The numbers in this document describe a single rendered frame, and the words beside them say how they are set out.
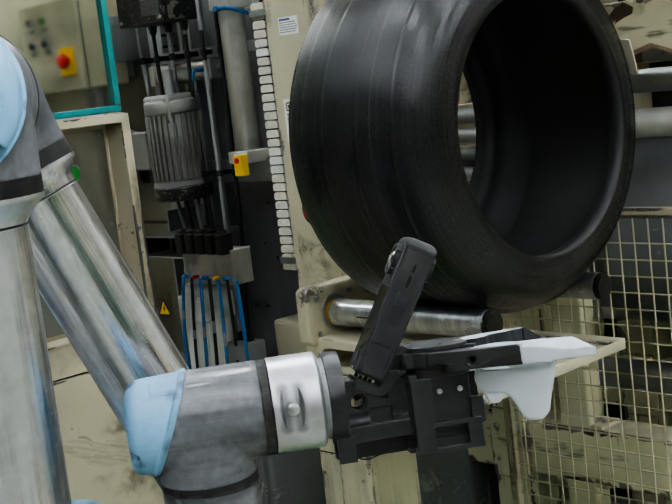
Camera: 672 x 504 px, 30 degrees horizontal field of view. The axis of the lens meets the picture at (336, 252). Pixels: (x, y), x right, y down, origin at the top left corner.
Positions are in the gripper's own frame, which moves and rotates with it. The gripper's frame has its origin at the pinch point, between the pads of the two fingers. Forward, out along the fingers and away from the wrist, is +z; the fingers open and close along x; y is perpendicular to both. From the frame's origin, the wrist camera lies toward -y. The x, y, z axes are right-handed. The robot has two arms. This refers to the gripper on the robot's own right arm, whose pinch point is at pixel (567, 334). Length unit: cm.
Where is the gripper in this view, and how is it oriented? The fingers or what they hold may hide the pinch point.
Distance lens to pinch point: 102.3
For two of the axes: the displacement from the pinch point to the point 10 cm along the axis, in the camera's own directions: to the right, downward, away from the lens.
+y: 1.4, 9.9, 0.1
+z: 9.8, -1.4, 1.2
